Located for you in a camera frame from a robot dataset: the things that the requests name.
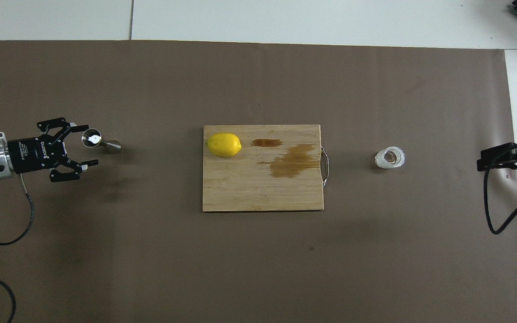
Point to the brown paper table mat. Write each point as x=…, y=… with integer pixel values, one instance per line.
x=240, y=269

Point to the steel cocktail jigger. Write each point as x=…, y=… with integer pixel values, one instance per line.
x=106, y=144

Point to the yellow lemon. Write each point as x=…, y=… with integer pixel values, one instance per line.
x=224, y=144

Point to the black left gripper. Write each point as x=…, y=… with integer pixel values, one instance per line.
x=34, y=154

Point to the wooden cutting board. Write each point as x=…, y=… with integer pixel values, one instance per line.
x=240, y=188

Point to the small clear glass cup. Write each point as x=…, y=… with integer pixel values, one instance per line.
x=382, y=160

